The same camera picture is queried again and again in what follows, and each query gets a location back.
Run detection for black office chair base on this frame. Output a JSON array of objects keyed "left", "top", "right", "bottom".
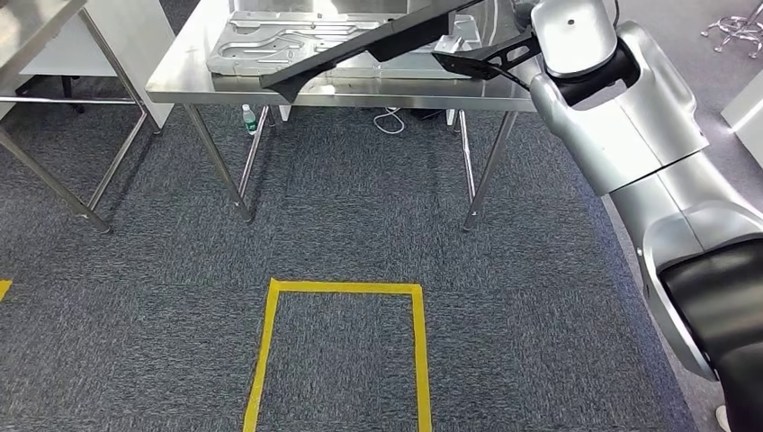
[{"left": 14, "top": 74, "right": 87, "bottom": 114}]

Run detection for white panel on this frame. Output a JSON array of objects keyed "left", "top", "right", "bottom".
[{"left": 21, "top": 0, "right": 175, "bottom": 130}]

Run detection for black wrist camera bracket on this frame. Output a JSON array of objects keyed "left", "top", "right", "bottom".
[{"left": 432, "top": 32, "right": 541, "bottom": 82}]

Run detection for steel frame side table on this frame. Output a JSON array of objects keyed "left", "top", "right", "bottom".
[{"left": 0, "top": 0, "right": 163, "bottom": 235}]

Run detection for stamped grey metal plate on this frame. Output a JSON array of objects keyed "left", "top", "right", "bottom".
[{"left": 206, "top": 10, "right": 483, "bottom": 80}]

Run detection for chrome star chair base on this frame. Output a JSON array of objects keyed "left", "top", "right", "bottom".
[{"left": 700, "top": 14, "right": 763, "bottom": 59}]

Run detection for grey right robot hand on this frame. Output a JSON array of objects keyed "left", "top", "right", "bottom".
[{"left": 511, "top": 0, "right": 536, "bottom": 28}]

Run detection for long black plastic part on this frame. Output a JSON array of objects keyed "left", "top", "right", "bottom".
[{"left": 259, "top": 0, "right": 484, "bottom": 104}]

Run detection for stainless steel workbench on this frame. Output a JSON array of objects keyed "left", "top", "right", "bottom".
[{"left": 144, "top": 0, "right": 538, "bottom": 232}]

